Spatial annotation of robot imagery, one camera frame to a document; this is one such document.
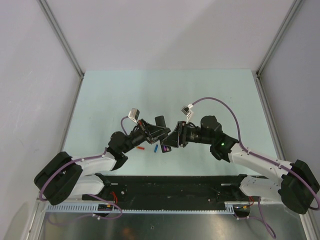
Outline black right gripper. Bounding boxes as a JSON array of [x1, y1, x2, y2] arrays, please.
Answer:
[[160, 121, 213, 148]]

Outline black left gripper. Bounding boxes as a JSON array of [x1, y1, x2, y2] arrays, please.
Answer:
[[121, 118, 170, 154]]

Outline black remote control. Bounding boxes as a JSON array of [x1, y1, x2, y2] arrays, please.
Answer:
[[154, 115, 172, 153]]

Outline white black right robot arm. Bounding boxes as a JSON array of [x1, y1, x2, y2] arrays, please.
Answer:
[[161, 115, 320, 215]]

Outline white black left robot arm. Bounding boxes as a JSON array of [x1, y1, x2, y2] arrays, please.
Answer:
[[34, 119, 170, 206]]

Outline light blue battery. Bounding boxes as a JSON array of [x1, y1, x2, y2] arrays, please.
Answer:
[[153, 144, 159, 153]]

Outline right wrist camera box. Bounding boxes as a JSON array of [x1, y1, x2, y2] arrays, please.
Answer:
[[181, 103, 194, 124]]

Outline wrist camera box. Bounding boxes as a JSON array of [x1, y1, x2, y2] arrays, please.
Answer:
[[181, 103, 194, 124], [128, 108, 140, 124]]

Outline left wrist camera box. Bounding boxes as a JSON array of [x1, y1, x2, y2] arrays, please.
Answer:
[[128, 108, 140, 124]]

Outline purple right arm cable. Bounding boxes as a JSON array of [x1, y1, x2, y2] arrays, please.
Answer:
[[192, 96, 320, 210]]

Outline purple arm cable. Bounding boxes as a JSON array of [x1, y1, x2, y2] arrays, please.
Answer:
[[38, 116, 131, 202], [192, 96, 320, 210]]

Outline grey slotted cable duct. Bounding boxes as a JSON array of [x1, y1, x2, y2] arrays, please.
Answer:
[[45, 202, 251, 215]]

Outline aluminium frame post right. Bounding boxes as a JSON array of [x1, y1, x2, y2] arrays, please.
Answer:
[[256, 0, 305, 76]]

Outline aluminium frame post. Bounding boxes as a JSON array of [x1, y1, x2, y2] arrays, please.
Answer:
[[37, 0, 85, 80], [256, 0, 305, 76]]

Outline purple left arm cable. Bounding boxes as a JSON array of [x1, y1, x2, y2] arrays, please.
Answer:
[[38, 116, 131, 202]]

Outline aluminium frame post left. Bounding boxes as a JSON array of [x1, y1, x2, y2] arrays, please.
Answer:
[[37, 0, 85, 80]]

